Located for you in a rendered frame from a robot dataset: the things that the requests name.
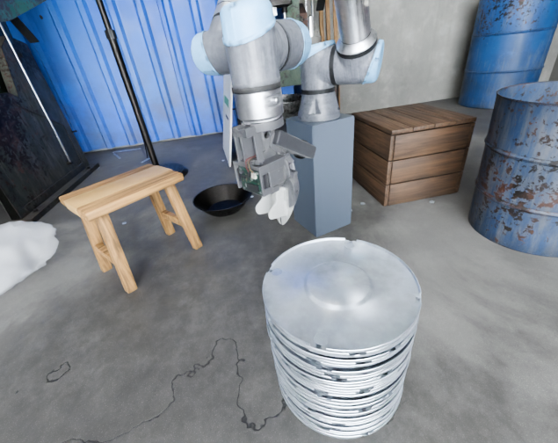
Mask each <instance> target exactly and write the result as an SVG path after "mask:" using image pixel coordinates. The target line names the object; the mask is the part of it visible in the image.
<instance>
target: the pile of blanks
mask: <svg viewBox="0 0 558 443"><path fill-rule="evenodd" d="M265 316H266V324H267V330H268V334H269V337H270V340H271V344H272V353H273V357H274V364H275V368H276V372H277V376H278V381H279V386H280V390H281V393H282V396H283V397H284V399H285V401H286V404H287V406H288V407H289V409H290V410H291V411H292V413H293V414H294V415H295V416H296V417H297V418H298V419H299V420H300V421H301V422H302V423H303V424H304V425H306V426H308V427H309V428H311V429H312V430H314V431H316V432H319V433H320V434H323V435H326V436H329V437H332V438H337V439H356V438H360V437H362V436H364V437H365V436H367V435H370V434H372V433H374V432H376V431H378V430H380V428H381V427H383V426H384V425H385V424H386V423H387V422H388V421H389V420H390V418H391V417H393V415H394V414H395V411H396V409H397V407H398V405H399V402H400V400H401V397H402V391H403V382H404V378H405V374H406V371H407V368H408V365H409V361H410V356H411V348H412V346H413V342H414V338H415V335H416V331H417V324H418V320H419V317H418V319H417V322H416V324H415V326H414V327H413V329H412V330H411V331H410V332H409V334H408V335H407V336H406V337H405V338H403V339H402V340H401V341H399V342H398V343H396V344H395V345H392V346H390V347H389V348H387V349H385V350H382V351H380V352H375V353H371V354H367V355H361V356H360V355H359V352H356V353H354V354H355V356H335V355H329V354H324V353H320V352H315V351H312V350H310V349H308V348H306V347H304V346H302V345H299V344H297V343H295V342H294V341H293V340H291V339H290V338H288V337H287V336H286V335H284V334H283V333H282V332H281V331H280V330H279V329H278V328H277V327H276V326H275V324H274V323H273V322H272V320H271V318H270V317H269V316H268V314H267V311H266V310H265Z"/></svg>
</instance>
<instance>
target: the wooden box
mask: <svg viewBox="0 0 558 443"><path fill-rule="evenodd" d="M351 115H353V116H354V139H353V165H352V178H353V179H354V180H356V181H357V182H358V183H359V184H360V185H361V186H362V187H363V188H365V189H366V190H367V191H368V192H369V193H370V194H371V195H372V196H373V197H374V198H375V199H377V200H378V201H379V202H380V203H381V205H382V206H391V205H395V204H400V203H405V202H410V201H414V200H422V199H428V198H432V197H437V196H441V195H446V194H451V193H455V192H458V191H459V187H460V181H461V177H462V173H463V170H464V166H465V162H466V159H467V153H468V147H469V145H470V142H471V138H472V134H473V131H474V127H475V122H474V121H476V117H474V116H470V115H466V114H463V113H457V112H453V111H449V110H446V109H441V108H437V107H434V106H430V105H424V104H420V103H416V104H411V105H399V106H394V107H388V108H382V109H376V110H371V111H364V112H359V113H352V114H351Z"/></svg>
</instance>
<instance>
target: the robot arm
mask: <svg viewBox="0 0 558 443"><path fill-rule="evenodd" d="M334 3H335V8H336V14H337V24H338V30H339V35H340V38H339V39H338V41H337V44H336V42H335V40H327V41H324V42H320V43H316V44H314V45H311V43H312V41H311V36H310V33H309V30H308V29H307V27H306V26H305V25H304V24H303V23H301V22H300V21H298V20H295V19H293V18H283V19H275V17H274V16H273V10H272V4H271V2H270V1H269V0H218V2H217V5H216V8H215V11H214V15H213V19H212V22H211V25H210V27H209V30H208V31H202V32H201V33H197V34H196V35H195V36H194V37H193V39H192V44H191V52H192V58H193V61H194V63H195V65H196V67H197V68H198V69H199V71H201V72H202V73H204V74H206V75H211V76H224V75H229V74H230V76H231V82H232V86H233V91H234V98H235V102H236V111H237V116H238V119H239V120H240V121H241V125H238V126H235V127H232V128H231V129H232V134H233V138H234V142H235V146H236V154H237V159H236V160H235V161H233V165H234V169H235V174H236V181H237V185H238V188H241V187H242V188H243V190H246V191H249V192H253V193H255V194H258V195H261V196H262V198H261V200H260V201H259V202H258V203H257V205H256V212H257V213H258V214H265V213H269V214H268V215H269V218H270V219H276V218H277V220H278V221H279V223H280V224H282V225H284V224H285V223H286V222H287V221H288V219H289V217H290V215H291V213H292V212H293V207H294V205H295V203H296V200H297V197H298V194H299V181H298V178H297V171H296V170H295V166H294V163H293V162H294V160H293V159H292V157H291V156H290V154H292V155H294V156H295V157H296V158H299V159H303V158H314V157H315V151H316V146H314V145H312V144H310V143H308V142H307V141H305V140H301V139H299V138H297V137H295V136H292V135H290V134H288V133H286V132H284V131H282V130H278V129H276V128H279V127H282V126H283V125H284V118H283V115H282V113H283V112H284V109H283V100H282V92H281V82H280V71H283V70H287V69H295V68H297V67H298V66H299V65H300V68H301V103H300V107H299V111H298V120H300V121H304V122H322V121H328V120H334V119H337V118H339V117H340V108H339V105H338V102H337V97H336V93H335V85H343V84H371V83H374V82H375V81H376V80H377V78H378V76H379V74H380V67H381V63H382V57H383V52H384V40H381V39H378V40H377V32H376V31H375V30H374V29H373V28H372V27H371V21H370V9H369V0H334ZM237 168H239V173H240V176H241V180H242V181H239V177H238V173H237ZM282 185H283V186H282Z"/></svg>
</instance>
